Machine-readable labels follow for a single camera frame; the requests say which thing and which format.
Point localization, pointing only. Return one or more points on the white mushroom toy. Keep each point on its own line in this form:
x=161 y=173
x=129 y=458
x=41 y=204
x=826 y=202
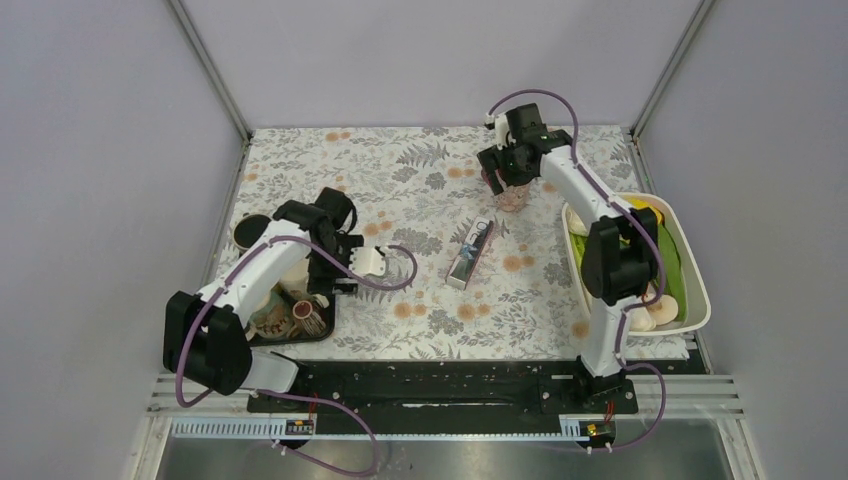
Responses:
x=644 y=319

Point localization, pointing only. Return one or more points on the pink floral mug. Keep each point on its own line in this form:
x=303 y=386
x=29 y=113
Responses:
x=512 y=198

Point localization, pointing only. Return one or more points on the green leafy vegetable toy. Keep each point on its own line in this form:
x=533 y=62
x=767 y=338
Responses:
x=669 y=265

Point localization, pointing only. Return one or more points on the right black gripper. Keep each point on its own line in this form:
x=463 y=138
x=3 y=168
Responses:
x=493 y=159

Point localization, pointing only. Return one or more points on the black plastic tray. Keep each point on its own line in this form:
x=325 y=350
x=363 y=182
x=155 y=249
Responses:
x=271 y=280

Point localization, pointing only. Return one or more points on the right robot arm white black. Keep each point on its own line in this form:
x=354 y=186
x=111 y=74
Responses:
x=620 y=257

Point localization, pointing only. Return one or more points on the silver toothpaste box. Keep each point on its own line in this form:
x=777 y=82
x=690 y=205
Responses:
x=470 y=253

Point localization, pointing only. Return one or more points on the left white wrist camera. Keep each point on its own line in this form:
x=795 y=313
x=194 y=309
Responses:
x=368 y=261

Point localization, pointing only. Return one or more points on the floral tablecloth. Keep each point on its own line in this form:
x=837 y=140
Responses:
x=421 y=188

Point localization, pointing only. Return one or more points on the cream mug red pattern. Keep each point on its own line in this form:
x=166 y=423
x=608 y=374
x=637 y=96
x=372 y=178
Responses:
x=295 y=280

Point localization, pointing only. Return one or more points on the green inside floral mug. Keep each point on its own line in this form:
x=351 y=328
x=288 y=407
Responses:
x=273 y=319

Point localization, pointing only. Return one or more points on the napa cabbage toy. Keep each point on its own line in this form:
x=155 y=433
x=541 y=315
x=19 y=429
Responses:
x=575 y=225

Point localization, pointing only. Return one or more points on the small dark brown mug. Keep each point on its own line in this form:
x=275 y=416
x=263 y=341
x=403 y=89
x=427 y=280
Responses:
x=308 y=318

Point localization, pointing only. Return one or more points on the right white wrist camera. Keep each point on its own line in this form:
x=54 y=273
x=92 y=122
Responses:
x=498 y=123

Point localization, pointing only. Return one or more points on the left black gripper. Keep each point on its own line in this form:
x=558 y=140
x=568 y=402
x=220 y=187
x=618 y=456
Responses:
x=322 y=282

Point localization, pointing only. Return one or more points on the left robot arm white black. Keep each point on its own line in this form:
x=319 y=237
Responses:
x=204 y=336

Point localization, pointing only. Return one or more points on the black mug red inside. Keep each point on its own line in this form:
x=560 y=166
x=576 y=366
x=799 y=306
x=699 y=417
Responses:
x=248 y=230

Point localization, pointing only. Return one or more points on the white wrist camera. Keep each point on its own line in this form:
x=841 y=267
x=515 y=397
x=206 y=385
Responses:
x=368 y=261
x=498 y=123

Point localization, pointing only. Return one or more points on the white plastic basin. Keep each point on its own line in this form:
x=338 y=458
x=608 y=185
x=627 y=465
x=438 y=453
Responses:
x=685 y=284

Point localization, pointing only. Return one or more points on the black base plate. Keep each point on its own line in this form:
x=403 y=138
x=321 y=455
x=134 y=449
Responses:
x=530 y=386

